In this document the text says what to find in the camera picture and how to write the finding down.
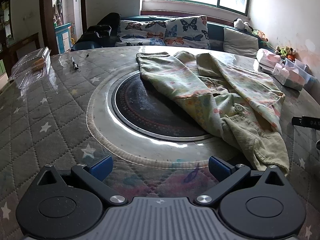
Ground dark wooden furniture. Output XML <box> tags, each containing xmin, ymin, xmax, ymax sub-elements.
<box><xmin>0</xmin><ymin>32</ymin><xmax>40</xmax><ymax>90</ymax></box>

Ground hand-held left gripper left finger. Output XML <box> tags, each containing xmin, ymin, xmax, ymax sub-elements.
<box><xmin>31</xmin><ymin>155</ymin><xmax>128</xmax><ymax>205</ymax></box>

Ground black cloth pile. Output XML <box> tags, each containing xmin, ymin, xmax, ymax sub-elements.
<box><xmin>77</xmin><ymin>12</ymin><xmax>121</xmax><ymax>47</ymax></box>

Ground green and brown plush toys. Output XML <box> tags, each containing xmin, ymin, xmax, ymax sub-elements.
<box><xmin>275</xmin><ymin>45</ymin><xmax>297</xmax><ymax>60</ymax></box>

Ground blue cabinet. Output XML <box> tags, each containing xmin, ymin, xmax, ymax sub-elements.
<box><xmin>54</xmin><ymin>23</ymin><xmax>73</xmax><ymax>54</ymax></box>

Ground teal sofa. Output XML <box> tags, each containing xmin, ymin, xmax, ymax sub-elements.
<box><xmin>71</xmin><ymin>15</ymin><xmax>275</xmax><ymax>55</ymax></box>

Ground grey quilted star table cover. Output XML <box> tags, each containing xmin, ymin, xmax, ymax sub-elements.
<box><xmin>0</xmin><ymin>45</ymin><xmax>320</xmax><ymax>240</ymax></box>

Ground pink tissue pack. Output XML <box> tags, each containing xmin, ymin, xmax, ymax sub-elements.
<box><xmin>257</xmin><ymin>49</ymin><xmax>282</xmax><ymax>74</ymax></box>
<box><xmin>272</xmin><ymin>63</ymin><xmax>306</xmax><ymax>91</ymax></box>

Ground clear plastic clamshell container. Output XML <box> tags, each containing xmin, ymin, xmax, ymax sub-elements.
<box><xmin>9</xmin><ymin>47</ymin><xmax>52</xmax><ymax>89</ymax></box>

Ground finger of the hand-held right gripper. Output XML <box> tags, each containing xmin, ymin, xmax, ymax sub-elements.
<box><xmin>291</xmin><ymin>116</ymin><xmax>320</xmax><ymax>130</ymax></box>

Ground butterfly print pillow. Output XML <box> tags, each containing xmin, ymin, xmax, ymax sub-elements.
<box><xmin>165</xmin><ymin>16</ymin><xmax>210</xmax><ymax>50</ymax></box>
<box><xmin>115</xmin><ymin>20</ymin><xmax>167</xmax><ymax>47</ymax></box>

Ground panda plush toy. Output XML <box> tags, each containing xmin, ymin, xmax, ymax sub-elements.
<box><xmin>234</xmin><ymin>18</ymin><xmax>253</xmax><ymax>32</ymax></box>

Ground clear plastic storage box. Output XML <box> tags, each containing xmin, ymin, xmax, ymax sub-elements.
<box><xmin>285</xmin><ymin>58</ymin><xmax>317</xmax><ymax>90</ymax></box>

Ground green patterned baby garment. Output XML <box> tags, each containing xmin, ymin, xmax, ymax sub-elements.
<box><xmin>136</xmin><ymin>51</ymin><xmax>290</xmax><ymax>177</ymax></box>

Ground brown door frame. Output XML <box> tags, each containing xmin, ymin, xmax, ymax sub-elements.
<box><xmin>40</xmin><ymin>0</ymin><xmax>87</xmax><ymax>55</ymax></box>

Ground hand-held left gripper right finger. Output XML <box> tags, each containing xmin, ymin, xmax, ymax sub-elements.
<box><xmin>196</xmin><ymin>155</ymin><xmax>292</xmax><ymax>206</ymax></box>

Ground orange plush toy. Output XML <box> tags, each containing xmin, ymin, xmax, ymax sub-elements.
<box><xmin>252</xmin><ymin>29</ymin><xmax>269</xmax><ymax>42</ymax></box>

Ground grey pillow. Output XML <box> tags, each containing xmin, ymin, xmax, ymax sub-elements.
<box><xmin>223</xmin><ymin>27</ymin><xmax>259</xmax><ymax>58</ymax></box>

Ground round black cooktop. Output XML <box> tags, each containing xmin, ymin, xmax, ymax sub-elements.
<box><xmin>108</xmin><ymin>70</ymin><xmax>218</xmax><ymax>145</ymax></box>

